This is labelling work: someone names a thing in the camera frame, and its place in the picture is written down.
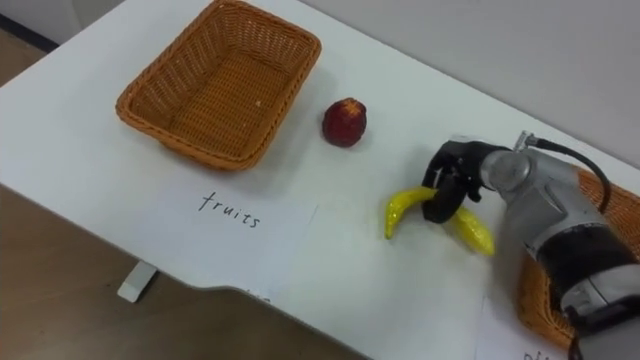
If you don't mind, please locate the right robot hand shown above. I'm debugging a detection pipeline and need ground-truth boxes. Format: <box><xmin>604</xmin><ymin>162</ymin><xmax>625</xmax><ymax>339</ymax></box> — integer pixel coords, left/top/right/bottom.
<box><xmin>420</xmin><ymin>135</ymin><xmax>512</xmax><ymax>225</ymax></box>

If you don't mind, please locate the yellow banana soft toy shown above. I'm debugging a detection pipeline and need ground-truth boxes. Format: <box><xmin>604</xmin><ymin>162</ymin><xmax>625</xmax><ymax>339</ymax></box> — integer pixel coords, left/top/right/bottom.
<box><xmin>383</xmin><ymin>186</ymin><xmax>496</xmax><ymax>257</ymax></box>

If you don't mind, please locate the red apple soft toy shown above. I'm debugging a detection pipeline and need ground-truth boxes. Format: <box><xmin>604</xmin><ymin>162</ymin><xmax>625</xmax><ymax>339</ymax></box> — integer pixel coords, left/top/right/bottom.
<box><xmin>321</xmin><ymin>97</ymin><xmax>368</xmax><ymax>149</ymax></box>

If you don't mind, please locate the white desk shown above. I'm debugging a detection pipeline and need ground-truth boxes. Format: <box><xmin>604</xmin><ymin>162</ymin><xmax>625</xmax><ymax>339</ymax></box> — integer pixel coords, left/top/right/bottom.
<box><xmin>0</xmin><ymin>0</ymin><xmax>640</xmax><ymax>360</ymax></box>

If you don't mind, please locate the orange wicker basket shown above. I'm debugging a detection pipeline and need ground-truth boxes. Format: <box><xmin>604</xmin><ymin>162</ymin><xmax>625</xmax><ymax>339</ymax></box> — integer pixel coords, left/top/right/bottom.
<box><xmin>515</xmin><ymin>168</ymin><xmax>640</xmax><ymax>351</ymax></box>
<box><xmin>115</xmin><ymin>0</ymin><xmax>323</xmax><ymax>173</ymax></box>

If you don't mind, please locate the white paper sheet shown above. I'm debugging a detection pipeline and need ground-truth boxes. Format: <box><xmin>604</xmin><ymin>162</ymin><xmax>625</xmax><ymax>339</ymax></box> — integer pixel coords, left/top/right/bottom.
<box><xmin>130</xmin><ymin>172</ymin><xmax>319</xmax><ymax>296</ymax></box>

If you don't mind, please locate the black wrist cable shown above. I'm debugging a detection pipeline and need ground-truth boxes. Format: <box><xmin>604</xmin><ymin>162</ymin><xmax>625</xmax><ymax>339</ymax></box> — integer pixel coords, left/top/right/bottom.
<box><xmin>513</xmin><ymin>130</ymin><xmax>613</xmax><ymax>215</ymax></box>

